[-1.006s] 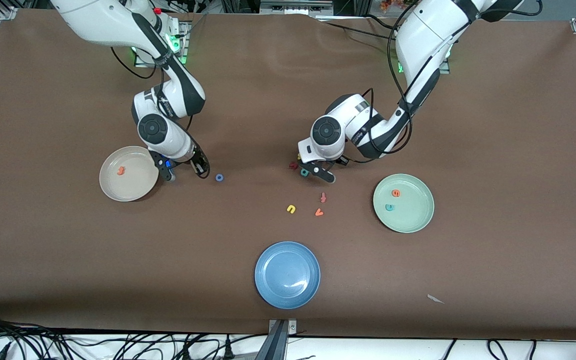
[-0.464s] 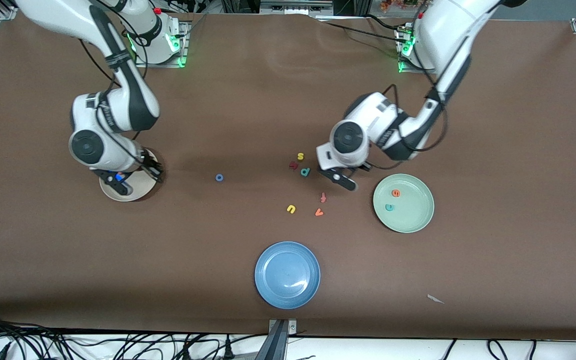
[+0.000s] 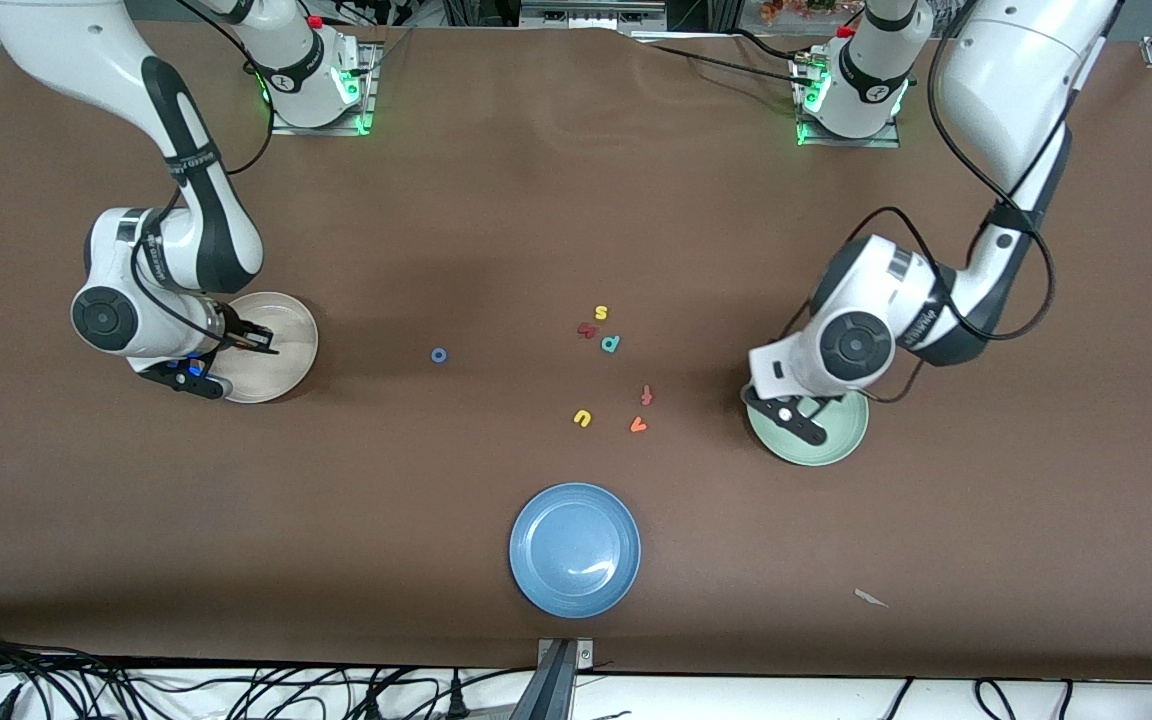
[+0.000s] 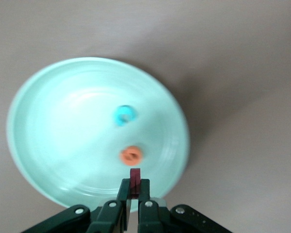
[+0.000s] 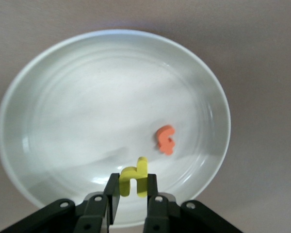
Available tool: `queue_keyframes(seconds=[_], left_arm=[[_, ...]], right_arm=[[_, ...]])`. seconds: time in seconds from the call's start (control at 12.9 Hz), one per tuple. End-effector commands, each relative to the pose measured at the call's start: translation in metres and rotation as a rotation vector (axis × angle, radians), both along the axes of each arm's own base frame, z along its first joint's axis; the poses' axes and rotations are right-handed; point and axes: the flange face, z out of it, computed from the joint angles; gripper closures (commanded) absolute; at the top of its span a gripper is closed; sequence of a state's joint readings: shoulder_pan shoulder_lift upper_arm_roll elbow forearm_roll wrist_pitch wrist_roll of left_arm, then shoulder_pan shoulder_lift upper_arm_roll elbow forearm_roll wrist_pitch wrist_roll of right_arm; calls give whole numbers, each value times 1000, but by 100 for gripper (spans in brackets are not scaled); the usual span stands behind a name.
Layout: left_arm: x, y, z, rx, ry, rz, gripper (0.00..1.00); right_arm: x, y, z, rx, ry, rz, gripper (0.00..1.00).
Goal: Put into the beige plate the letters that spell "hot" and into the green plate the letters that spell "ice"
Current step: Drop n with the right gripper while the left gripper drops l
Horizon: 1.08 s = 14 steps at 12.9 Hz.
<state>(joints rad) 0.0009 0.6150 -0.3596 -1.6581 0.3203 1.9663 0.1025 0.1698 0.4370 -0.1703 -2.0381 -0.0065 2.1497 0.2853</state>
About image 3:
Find beige brown plate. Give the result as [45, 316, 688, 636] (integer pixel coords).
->
[198, 291, 320, 405]

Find light green plate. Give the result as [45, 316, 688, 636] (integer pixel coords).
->
[745, 385, 870, 468]

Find blue plate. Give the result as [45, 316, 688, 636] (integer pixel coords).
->
[509, 483, 642, 619]

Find brown table cover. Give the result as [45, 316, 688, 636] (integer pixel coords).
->
[0, 18, 1152, 683]

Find orange artificial flowers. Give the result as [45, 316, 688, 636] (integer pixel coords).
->
[761, 0, 862, 26]

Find grey power strip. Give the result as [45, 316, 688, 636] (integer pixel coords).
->
[519, 0, 667, 31]

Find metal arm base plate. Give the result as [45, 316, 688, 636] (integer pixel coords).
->
[268, 40, 379, 136]
[794, 50, 902, 149]

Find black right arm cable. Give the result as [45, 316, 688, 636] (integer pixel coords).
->
[176, 0, 277, 176]

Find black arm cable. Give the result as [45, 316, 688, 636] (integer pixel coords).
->
[776, 0, 1127, 406]
[176, 0, 277, 176]

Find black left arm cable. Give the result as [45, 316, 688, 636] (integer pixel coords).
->
[776, 0, 1127, 406]

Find black cable on table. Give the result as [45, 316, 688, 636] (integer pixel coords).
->
[636, 28, 817, 89]

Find black floor cable bundle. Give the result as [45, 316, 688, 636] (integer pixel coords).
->
[0, 625, 537, 720]

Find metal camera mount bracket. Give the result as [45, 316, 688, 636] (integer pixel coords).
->
[508, 638, 595, 720]

